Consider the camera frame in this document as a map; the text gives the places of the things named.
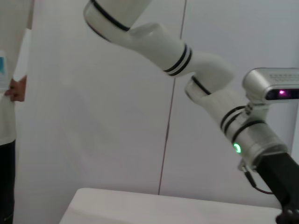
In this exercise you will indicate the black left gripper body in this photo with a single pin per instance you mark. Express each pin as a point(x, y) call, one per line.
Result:
point(280, 177)

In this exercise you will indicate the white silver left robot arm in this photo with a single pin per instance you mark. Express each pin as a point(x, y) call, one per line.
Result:
point(163, 46)

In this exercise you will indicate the white card with blue print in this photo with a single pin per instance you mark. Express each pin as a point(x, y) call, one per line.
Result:
point(2, 70)

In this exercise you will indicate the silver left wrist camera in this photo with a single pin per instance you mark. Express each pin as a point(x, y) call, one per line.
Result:
point(261, 81)

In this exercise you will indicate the person in white shirt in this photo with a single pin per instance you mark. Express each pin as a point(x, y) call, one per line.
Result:
point(7, 116)

